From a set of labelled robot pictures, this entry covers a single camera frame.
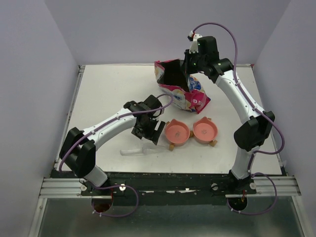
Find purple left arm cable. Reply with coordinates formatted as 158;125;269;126
58;93;173;218

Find pink left pet bowl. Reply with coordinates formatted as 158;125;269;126
164;119;191;146

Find pink right pet bowl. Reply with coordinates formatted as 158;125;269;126
193;117;218;147

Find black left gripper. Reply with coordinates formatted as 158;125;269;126
132;116;165;145

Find pink pet bowl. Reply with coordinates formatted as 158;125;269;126
164;119;191;146
193;117;218;147

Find clear plastic scoop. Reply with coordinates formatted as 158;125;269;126
120;143;168;157

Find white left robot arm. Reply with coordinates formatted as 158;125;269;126
58;95;165;195

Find pet food bag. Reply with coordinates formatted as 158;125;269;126
154;59;211;114

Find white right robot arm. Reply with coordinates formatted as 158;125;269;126
184;34;275;194

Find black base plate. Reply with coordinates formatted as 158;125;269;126
50;172;257;207

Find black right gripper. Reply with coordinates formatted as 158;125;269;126
180;48;206;75

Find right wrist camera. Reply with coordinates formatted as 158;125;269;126
188;31;202;54

